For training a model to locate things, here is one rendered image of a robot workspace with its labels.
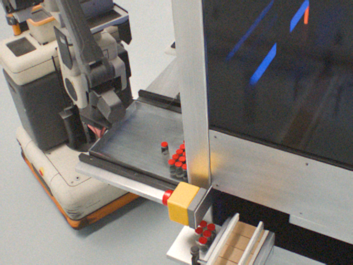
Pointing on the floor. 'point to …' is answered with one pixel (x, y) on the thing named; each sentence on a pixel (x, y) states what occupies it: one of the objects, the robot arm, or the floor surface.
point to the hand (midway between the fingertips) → (101, 134)
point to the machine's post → (194, 93)
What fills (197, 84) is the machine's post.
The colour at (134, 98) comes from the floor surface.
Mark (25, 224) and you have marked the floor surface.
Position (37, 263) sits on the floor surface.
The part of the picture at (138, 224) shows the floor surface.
